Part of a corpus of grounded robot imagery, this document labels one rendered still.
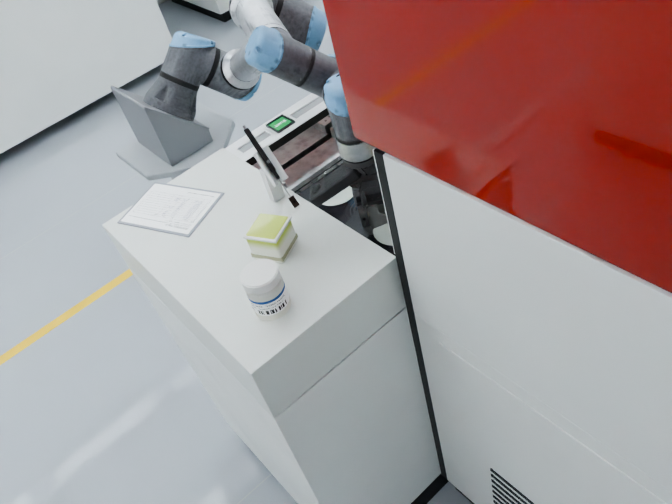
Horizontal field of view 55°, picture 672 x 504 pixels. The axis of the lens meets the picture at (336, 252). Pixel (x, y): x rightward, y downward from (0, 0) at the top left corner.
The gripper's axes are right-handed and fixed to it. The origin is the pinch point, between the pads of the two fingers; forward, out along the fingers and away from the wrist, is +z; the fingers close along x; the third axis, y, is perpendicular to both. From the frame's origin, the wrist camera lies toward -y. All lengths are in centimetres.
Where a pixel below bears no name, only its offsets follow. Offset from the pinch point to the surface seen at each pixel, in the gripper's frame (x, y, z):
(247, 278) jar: -22.8, -20.6, -14.7
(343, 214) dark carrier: 7.9, -5.0, 1.3
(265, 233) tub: -8.8, -18.6, -12.0
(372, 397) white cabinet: -23.3, -5.8, 27.2
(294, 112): 44.8, -14.5, -4.6
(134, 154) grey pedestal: 64, -68, 9
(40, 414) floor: 35, -137, 91
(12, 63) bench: 235, -186, 42
